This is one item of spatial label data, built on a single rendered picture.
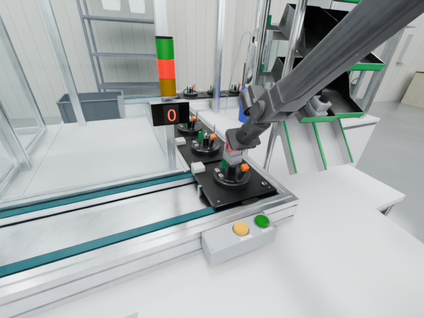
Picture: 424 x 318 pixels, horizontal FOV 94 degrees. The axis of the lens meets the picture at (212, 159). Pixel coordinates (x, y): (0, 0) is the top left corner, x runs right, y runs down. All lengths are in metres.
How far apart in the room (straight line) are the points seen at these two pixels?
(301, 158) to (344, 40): 0.54
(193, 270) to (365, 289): 0.46
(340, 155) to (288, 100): 0.60
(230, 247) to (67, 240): 0.45
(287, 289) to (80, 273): 0.50
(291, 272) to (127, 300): 0.44
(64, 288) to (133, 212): 0.24
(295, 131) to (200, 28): 4.05
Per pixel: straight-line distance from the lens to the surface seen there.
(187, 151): 0.91
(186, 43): 4.65
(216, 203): 0.63
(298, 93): 0.41
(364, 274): 0.77
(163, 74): 0.63
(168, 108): 0.65
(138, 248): 0.56
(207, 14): 4.77
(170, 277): 0.62
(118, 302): 0.63
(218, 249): 0.54
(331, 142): 0.98
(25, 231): 0.81
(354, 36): 0.36
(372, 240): 0.89
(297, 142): 0.85
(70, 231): 0.73
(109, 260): 0.57
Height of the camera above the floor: 1.40
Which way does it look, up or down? 31 degrees down
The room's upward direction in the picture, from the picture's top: 3 degrees clockwise
